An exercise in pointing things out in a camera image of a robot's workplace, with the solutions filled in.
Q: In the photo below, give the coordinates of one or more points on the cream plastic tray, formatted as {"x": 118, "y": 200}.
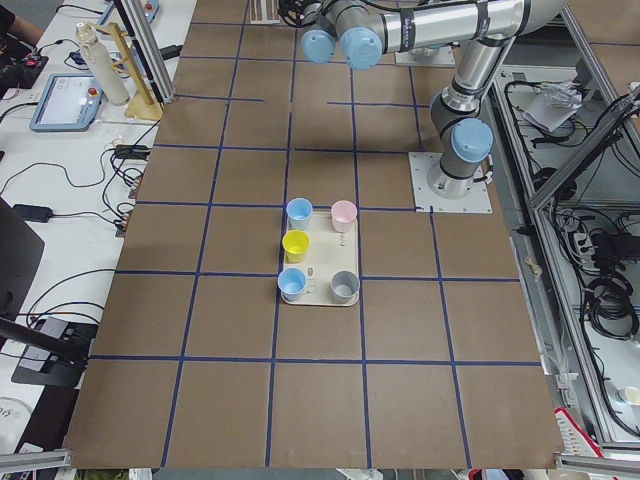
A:
{"x": 329, "y": 252}

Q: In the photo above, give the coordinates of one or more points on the crumpled white paper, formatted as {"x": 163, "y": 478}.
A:
{"x": 554, "y": 104}

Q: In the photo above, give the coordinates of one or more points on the light blue cup far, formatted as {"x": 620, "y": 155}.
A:
{"x": 292, "y": 284}

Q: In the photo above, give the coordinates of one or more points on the light blue cup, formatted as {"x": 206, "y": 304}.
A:
{"x": 292, "y": 284}
{"x": 299, "y": 213}

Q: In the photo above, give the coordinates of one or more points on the wooden cup stand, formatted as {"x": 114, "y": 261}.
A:
{"x": 142, "y": 104}

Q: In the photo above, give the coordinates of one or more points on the grey plastic cup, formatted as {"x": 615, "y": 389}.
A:
{"x": 345, "y": 286}

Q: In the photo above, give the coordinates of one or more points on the pink plastic cup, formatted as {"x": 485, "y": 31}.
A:
{"x": 343, "y": 215}

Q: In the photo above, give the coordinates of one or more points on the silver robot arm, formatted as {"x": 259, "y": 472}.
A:
{"x": 364, "y": 31}

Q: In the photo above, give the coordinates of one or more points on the light blue cup near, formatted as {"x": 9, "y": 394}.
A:
{"x": 299, "y": 213}

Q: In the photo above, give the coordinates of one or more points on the yellow plastic cup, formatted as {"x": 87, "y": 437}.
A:
{"x": 296, "y": 244}

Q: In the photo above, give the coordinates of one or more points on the black monitor stand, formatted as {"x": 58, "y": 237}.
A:
{"x": 56, "y": 351}

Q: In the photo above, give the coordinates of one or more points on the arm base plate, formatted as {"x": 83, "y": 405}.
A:
{"x": 470, "y": 200}

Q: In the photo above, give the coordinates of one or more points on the black power adapter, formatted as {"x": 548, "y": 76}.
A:
{"x": 33, "y": 213}

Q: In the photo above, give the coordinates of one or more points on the white water bottle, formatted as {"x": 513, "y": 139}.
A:
{"x": 99, "y": 62}

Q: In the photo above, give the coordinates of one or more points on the blue teach pendant tablet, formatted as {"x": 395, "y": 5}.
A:
{"x": 69, "y": 103}

